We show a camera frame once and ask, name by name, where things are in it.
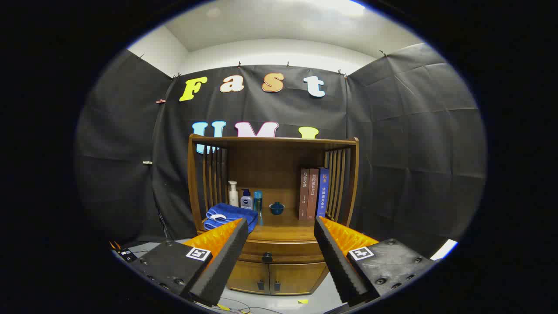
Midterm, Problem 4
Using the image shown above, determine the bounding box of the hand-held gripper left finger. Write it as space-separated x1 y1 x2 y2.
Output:
131 217 249 307

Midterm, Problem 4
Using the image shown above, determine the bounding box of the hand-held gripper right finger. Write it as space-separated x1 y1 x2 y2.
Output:
314 216 436 307

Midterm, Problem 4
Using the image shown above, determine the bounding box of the wooden drawer with black knob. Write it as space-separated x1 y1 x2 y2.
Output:
238 239 325 264

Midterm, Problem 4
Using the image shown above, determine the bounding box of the wooden countertop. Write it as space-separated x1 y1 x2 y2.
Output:
198 208 345 242

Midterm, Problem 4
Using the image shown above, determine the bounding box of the wooden cabinet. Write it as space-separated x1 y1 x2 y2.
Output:
187 134 360 296

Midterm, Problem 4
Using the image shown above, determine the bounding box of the blue folded towel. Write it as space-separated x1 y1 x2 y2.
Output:
203 203 259 233

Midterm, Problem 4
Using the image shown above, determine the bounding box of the reddish brown book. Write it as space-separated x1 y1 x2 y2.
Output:
307 169 320 220

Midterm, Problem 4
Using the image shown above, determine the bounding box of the blue book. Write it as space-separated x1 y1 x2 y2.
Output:
316 167 330 218

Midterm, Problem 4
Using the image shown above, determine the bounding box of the dark brown book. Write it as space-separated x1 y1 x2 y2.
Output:
299 169 310 220

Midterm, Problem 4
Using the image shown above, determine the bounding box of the small black electronic box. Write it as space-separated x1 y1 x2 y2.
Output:
111 242 138 262

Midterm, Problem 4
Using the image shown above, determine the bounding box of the thin grey cable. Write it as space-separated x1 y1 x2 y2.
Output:
218 297 262 314

